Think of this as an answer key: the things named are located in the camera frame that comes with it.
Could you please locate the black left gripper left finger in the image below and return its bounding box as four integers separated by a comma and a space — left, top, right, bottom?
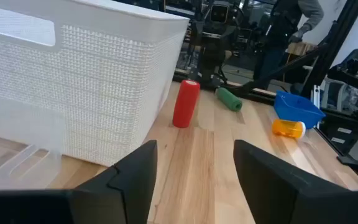
0, 139, 158, 224

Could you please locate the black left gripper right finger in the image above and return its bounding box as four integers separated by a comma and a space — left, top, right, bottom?
233, 139, 358, 224

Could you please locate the orange pill bottle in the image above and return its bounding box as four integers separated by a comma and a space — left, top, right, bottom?
272, 119, 307, 139

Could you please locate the green bandage roll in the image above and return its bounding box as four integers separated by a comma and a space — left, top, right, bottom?
214, 86, 244, 112

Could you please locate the red bandage roll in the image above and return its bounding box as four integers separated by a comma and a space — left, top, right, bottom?
172, 79, 201, 129

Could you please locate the white perforated plastic basket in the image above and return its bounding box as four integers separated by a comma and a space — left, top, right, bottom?
0, 0, 190, 167

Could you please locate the clear plastic container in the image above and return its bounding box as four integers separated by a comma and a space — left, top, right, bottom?
0, 91, 67, 191

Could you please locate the person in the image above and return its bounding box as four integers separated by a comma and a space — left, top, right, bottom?
253, 0, 325, 91

